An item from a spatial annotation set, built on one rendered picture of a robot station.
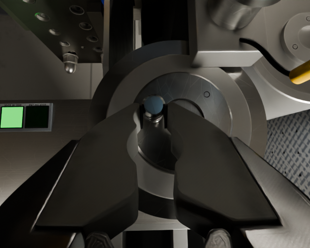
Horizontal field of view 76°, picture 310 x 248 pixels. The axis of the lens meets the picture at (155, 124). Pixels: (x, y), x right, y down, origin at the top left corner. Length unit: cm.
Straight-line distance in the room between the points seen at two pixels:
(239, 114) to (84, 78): 174
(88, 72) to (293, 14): 173
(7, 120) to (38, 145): 9
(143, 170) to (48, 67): 184
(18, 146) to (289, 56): 55
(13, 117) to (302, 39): 57
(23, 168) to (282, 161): 54
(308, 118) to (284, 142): 6
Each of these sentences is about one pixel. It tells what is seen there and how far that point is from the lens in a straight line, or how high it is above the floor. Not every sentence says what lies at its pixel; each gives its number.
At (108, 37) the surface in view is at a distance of 20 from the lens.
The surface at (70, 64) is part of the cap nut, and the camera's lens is 55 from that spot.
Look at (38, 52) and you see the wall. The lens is 204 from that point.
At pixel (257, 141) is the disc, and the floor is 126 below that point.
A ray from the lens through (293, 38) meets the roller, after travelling 22.
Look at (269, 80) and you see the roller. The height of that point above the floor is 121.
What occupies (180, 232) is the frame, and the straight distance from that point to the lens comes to 53.
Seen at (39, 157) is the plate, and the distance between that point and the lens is 56.
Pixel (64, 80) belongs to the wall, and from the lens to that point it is 188.
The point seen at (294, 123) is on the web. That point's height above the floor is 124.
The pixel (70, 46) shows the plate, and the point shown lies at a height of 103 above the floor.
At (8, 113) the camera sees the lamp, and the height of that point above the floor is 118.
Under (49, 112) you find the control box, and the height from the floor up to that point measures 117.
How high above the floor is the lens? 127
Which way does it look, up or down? 8 degrees down
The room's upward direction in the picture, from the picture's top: 179 degrees clockwise
